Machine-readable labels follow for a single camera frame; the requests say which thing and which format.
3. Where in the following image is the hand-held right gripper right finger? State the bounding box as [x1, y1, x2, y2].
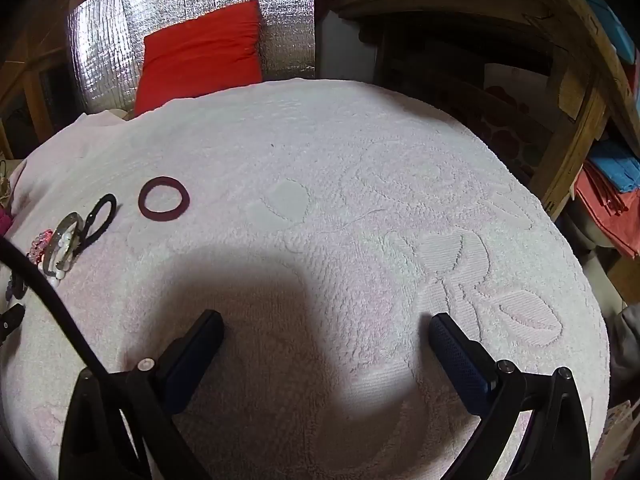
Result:
[429, 312, 598, 480]

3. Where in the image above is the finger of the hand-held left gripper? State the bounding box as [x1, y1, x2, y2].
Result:
[0, 304, 26, 348]

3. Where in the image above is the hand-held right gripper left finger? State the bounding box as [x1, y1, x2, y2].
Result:
[59, 310, 224, 480]

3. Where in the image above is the purple beaded bracelet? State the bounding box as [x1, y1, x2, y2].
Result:
[5, 275, 28, 306]

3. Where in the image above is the white beaded bracelet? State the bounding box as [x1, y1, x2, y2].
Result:
[45, 240, 76, 288]

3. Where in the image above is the pink beaded bracelet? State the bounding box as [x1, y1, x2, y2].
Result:
[27, 230, 53, 263]

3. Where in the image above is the maroon hair tie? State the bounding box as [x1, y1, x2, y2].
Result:
[138, 176, 191, 221]

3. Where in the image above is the silver metal bangle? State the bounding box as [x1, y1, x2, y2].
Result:
[42, 212, 83, 278]

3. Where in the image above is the grey cloth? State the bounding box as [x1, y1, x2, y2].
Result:
[607, 305, 640, 401]

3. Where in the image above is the coral cloth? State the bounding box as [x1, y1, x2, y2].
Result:
[575, 160, 640, 258]

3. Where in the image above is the wooden table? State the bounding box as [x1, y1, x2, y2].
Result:
[0, 0, 76, 161]

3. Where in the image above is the pale pink towel blanket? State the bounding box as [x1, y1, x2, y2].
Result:
[0, 77, 611, 480]

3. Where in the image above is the folded blue cloth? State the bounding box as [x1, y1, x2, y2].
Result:
[587, 137, 640, 193]

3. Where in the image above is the wooden shelf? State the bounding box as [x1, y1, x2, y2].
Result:
[330, 0, 640, 221]

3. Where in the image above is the silver foil sheet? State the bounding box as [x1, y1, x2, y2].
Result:
[67, 0, 317, 113]

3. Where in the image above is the red cushion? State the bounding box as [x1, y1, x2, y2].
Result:
[134, 0, 263, 116]

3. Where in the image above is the teal box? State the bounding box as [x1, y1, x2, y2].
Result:
[595, 0, 640, 63]

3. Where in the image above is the black cable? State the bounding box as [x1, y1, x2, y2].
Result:
[0, 236, 110, 383]

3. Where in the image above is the black hair tie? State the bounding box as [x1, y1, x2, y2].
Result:
[76, 193, 117, 253]

